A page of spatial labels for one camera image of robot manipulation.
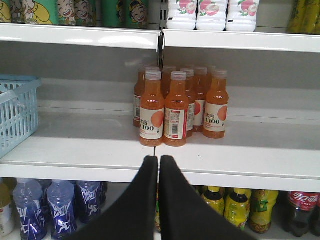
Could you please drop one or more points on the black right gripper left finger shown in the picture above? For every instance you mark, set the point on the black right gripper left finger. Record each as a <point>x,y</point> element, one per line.
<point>132,215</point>

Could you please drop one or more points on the light blue plastic basket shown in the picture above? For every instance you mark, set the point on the light blue plastic basket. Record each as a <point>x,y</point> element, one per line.
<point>18,110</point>

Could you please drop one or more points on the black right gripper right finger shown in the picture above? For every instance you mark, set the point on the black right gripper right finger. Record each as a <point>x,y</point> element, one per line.
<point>184,215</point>

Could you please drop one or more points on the yellow lemon tea bottle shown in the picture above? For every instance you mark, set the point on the yellow lemon tea bottle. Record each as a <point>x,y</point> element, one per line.
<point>262,203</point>
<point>214,199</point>
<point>237,208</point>

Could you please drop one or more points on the white peach drink bottle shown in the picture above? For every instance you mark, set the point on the white peach drink bottle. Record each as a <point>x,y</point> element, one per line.
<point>181,14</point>
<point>242,15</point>
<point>211,15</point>

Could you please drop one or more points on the plastic cola bottle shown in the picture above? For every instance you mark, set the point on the plastic cola bottle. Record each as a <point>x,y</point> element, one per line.
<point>298,211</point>

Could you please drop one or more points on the white metal shelf unit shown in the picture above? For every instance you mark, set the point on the white metal shelf unit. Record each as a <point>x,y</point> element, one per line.
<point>85,104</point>

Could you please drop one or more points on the orange vitamin drink bottle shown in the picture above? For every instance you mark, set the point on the orange vitamin drink bottle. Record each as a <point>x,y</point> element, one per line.
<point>7,222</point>

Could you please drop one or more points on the blue sports drink bottle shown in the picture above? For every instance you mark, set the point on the blue sports drink bottle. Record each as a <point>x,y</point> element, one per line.
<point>27,196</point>
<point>60,196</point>
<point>88,193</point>

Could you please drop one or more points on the orange C100 juice bottle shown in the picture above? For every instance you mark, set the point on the orange C100 juice bottle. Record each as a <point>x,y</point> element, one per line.
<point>152,110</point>
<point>216,106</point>
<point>176,111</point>

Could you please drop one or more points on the green cartoon drink can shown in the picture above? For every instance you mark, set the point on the green cartoon drink can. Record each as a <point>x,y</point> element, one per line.
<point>136,13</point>
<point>66,12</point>

